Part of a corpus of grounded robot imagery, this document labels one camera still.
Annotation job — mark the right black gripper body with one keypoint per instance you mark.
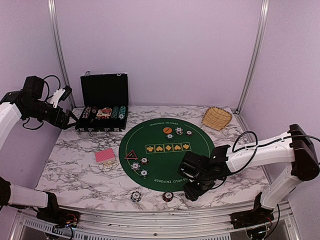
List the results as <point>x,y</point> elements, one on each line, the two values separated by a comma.
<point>204,184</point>

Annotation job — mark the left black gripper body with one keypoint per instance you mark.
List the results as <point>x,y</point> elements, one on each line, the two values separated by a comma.
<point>53,119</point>

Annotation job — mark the red chips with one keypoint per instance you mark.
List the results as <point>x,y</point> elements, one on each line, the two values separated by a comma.
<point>144,160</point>
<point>189,133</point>

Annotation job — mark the red black chip stack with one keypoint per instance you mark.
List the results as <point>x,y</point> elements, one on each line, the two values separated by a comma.
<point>167,196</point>

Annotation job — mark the white chips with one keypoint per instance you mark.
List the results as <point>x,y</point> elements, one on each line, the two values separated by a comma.
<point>135,166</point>
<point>179,130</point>

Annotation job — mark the orange big blind button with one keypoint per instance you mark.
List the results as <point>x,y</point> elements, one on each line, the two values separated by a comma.
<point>167,130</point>

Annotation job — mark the red playing card deck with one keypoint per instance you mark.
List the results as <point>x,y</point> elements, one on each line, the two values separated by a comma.
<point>106,158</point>

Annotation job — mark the black triangular dealer button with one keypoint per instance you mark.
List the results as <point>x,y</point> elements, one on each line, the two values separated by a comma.
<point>131,156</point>

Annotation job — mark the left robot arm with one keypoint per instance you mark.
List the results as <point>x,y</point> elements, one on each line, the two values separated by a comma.
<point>29,125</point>

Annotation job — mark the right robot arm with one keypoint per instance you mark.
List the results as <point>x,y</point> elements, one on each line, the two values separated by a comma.
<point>294,148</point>

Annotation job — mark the beige blue chips in case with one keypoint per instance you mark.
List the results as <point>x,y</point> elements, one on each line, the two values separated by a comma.
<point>86,112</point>

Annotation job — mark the brown chips in case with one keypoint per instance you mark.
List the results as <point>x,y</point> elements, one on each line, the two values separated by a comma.
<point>94,110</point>

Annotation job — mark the card deck in case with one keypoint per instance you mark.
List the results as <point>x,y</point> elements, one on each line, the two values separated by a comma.
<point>104,113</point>

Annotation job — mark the black poker chip case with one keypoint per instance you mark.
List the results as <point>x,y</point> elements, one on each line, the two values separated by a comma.
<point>104,91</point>

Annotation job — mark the green chips row in case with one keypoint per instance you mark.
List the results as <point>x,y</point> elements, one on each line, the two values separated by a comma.
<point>115,112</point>

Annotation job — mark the teal chips row in case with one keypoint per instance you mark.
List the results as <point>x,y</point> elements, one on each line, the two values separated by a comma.
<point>122,112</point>

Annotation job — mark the woven bamboo tray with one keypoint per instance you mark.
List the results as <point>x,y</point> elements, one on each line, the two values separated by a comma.
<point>216,118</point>

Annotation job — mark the round green poker mat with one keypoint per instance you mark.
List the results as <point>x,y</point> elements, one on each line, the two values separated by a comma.
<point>147,139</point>

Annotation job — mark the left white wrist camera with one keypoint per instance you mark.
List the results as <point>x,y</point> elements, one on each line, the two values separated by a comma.
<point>60,95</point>

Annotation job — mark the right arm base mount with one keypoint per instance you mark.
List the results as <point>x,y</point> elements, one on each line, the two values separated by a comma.
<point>248,218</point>

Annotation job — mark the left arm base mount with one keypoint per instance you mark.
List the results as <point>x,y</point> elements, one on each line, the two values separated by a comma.
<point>63,218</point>

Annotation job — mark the right aluminium frame post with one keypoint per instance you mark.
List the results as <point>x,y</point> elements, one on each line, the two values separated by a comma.
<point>261,28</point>

